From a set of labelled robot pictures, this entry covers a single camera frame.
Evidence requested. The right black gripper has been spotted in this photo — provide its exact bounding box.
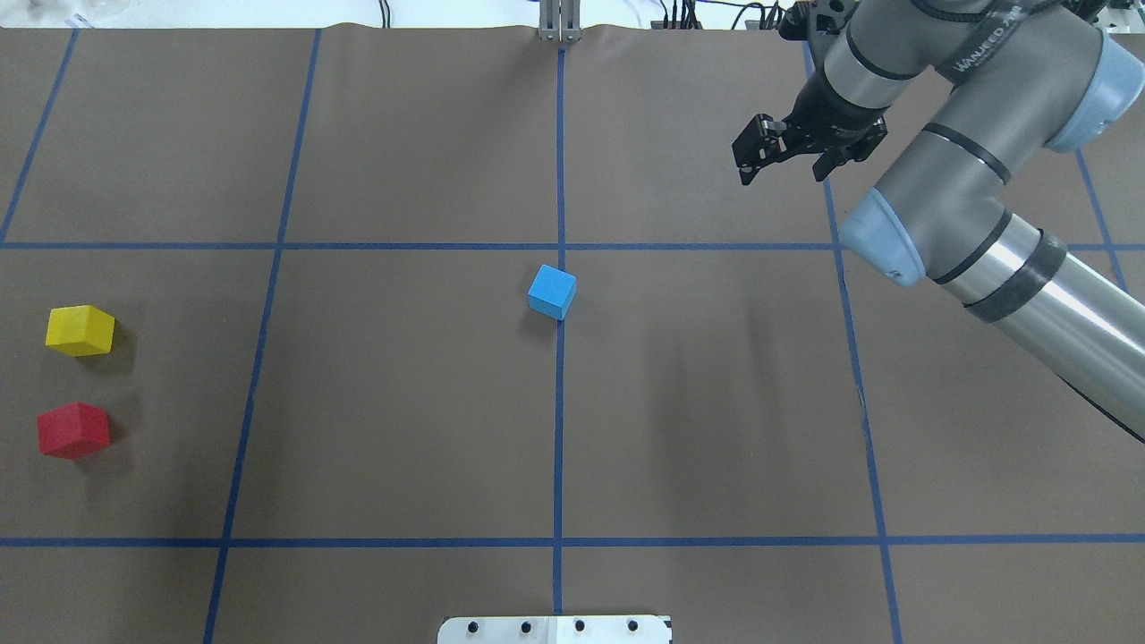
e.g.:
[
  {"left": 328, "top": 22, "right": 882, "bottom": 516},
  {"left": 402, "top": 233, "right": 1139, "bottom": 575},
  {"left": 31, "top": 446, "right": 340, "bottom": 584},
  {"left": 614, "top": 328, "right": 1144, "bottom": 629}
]
[{"left": 732, "top": 83, "right": 887, "bottom": 186}]

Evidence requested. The blue wooden cube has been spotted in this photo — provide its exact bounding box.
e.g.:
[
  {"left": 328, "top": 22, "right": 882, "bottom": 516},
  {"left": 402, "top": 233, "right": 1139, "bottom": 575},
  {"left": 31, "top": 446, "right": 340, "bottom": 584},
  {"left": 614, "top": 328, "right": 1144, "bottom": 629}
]
[{"left": 527, "top": 264, "right": 577, "bottom": 321}]

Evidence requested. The red wooden cube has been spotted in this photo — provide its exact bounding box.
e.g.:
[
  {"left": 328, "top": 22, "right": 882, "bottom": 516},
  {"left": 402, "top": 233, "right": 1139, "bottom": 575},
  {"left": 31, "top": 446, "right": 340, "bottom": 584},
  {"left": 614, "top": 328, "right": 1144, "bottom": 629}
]
[{"left": 35, "top": 401, "right": 112, "bottom": 460}]

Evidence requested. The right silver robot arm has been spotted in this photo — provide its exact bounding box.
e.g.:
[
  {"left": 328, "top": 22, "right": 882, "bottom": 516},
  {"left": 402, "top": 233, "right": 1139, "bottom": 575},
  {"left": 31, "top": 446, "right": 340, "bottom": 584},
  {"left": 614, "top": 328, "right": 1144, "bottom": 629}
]
[{"left": 732, "top": 1, "right": 1144, "bottom": 440}]

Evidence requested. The yellow wooden cube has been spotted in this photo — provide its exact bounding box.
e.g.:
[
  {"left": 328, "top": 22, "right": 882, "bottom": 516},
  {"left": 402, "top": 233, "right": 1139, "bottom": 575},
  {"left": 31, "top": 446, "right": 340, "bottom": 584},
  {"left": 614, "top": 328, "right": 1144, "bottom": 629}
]
[{"left": 45, "top": 305, "right": 117, "bottom": 356}]

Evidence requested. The aluminium frame post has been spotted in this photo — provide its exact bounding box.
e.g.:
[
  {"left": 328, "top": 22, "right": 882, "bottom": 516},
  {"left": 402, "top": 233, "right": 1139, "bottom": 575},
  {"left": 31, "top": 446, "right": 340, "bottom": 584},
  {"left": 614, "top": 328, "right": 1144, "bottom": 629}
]
[{"left": 537, "top": 0, "right": 583, "bottom": 44}]

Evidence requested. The white camera mast pedestal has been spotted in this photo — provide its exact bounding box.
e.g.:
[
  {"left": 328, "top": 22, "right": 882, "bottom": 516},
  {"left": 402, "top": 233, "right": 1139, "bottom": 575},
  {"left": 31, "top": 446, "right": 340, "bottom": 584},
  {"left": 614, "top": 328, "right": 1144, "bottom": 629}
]
[{"left": 437, "top": 614, "right": 674, "bottom": 643}]

